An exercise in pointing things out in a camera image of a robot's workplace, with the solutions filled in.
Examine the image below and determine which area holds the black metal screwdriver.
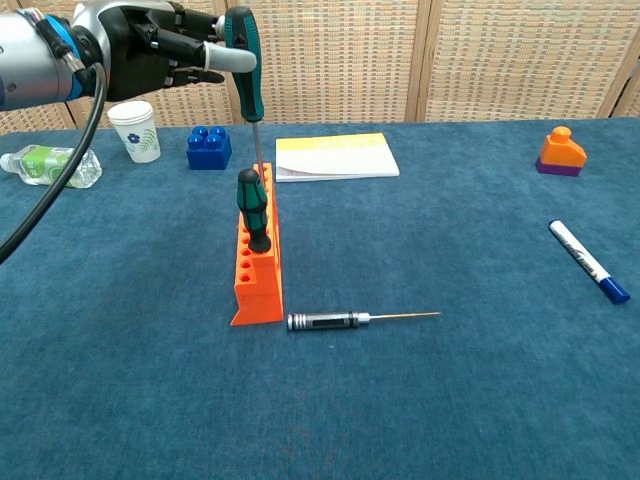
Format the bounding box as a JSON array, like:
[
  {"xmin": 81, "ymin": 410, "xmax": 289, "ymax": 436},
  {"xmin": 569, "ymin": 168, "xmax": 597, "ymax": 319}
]
[{"xmin": 286, "ymin": 309, "xmax": 442, "ymax": 333}]

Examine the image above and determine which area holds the clear bottle green label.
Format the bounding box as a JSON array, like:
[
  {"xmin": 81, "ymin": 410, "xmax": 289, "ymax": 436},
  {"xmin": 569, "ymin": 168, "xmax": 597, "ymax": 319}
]
[{"xmin": 0, "ymin": 144, "xmax": 104, "ymax": 190}]

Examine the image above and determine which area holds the orange purple toy block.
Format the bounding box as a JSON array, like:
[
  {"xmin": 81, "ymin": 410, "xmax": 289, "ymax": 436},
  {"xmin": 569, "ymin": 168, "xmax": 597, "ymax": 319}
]
[{"xmin": 535, "ymin": 125, "xmax": 588, "ymax": 177}]

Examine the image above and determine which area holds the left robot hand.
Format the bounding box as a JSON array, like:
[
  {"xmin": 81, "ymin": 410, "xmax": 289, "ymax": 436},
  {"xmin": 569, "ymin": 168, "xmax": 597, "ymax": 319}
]
[{"xmin": 72, "ymin": 0, "xmax": 259, "ymax": 101}]

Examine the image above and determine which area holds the orange tool rack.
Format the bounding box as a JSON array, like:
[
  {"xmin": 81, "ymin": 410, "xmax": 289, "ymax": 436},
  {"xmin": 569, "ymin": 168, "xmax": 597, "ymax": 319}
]
[{"xmin": 230, "ymin": 162, "xmax": 285, "ymax": 327}]

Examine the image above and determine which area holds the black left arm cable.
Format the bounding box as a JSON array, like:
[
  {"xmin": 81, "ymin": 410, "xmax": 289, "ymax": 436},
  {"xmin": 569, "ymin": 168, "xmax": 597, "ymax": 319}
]
[{"xmin": 0, "ymin": 29, "xmax": 109, "ymax": 266}]

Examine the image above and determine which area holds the blue table cloth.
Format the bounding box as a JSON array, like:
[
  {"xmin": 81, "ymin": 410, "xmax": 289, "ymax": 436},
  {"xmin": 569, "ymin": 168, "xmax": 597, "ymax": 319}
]
[{"xmin": 0, "ymin": 117, "xmax": 640, "ymax": 480}]

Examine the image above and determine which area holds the woven folding screen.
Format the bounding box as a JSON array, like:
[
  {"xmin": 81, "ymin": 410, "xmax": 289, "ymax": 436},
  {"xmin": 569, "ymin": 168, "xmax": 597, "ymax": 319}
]
[{"xmin": 0, "ymin": 0, "xmax": 640, "ymax": 136}]

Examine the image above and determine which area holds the white marker blue cap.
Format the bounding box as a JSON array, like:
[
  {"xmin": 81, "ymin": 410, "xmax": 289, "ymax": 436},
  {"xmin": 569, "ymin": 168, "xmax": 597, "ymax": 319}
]
[{"xmin": 548, "ymin": 219, "xmax": 631, "ymax": 305}]

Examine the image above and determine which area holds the white paper cup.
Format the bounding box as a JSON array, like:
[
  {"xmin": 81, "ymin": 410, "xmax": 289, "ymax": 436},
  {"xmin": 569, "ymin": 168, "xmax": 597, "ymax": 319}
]
[{"xmin": 106, "ymin": 100, "xmax": 162, "ymax": 164}]

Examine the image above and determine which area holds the teal handle screwdriver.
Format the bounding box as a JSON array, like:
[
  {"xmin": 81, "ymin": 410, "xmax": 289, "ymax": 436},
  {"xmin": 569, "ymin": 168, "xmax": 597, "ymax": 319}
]
[{"xmin": 223, "ymin": 5, "xmax": 266, "ymax": 174}]

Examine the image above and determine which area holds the blue toy brick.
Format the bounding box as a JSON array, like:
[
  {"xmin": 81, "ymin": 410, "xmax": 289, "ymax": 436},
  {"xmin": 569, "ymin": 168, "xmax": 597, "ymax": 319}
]
[{"xmin": 186, "ymin": 125, "xmax": 233, "ymax": 171}]

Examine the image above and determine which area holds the green black striped screwdriver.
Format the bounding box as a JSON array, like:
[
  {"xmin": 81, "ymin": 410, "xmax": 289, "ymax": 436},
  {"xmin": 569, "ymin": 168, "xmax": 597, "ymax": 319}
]
[{"xmin": 235, "ymin": 168, "xmax": 273, "ymax": 254}]

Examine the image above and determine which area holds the yellow white notepad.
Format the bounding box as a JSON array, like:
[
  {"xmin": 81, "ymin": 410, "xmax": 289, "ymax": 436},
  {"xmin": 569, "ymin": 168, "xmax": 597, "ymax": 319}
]
[{"xmin": 274, "ymin": 132, "xmax": 401, "ymax": 184}]

